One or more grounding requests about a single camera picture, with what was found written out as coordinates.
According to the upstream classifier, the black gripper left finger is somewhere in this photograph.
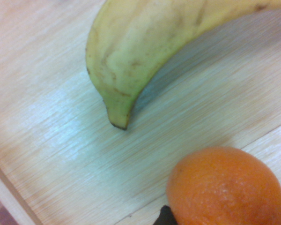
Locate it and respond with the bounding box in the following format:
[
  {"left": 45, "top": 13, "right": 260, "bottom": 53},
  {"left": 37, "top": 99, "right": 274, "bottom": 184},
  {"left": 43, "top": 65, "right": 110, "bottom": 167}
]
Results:
[{"left": 154, "top": 204, "right": 179, "bottom": 225}]

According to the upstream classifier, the orange tangerine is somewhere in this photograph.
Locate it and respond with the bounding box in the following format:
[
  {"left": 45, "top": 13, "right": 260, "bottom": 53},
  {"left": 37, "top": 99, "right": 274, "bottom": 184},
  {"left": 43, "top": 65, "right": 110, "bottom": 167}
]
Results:
[{"left": 165, "top": 146, "right": 281, "bottom": 225}]

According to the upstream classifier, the light wooden tray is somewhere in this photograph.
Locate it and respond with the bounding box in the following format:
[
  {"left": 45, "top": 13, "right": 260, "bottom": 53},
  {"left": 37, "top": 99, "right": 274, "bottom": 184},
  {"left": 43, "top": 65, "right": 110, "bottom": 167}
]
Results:
[{"left": 0, "top": 0, "right": 281, "bottom": 225}]

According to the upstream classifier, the large yellow banana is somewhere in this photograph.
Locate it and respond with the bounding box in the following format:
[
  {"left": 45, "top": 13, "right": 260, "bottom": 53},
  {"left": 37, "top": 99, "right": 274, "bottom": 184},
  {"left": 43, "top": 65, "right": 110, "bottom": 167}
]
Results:
[{"left": 85, "top": 0, "right": 281, "bottom": 131}]

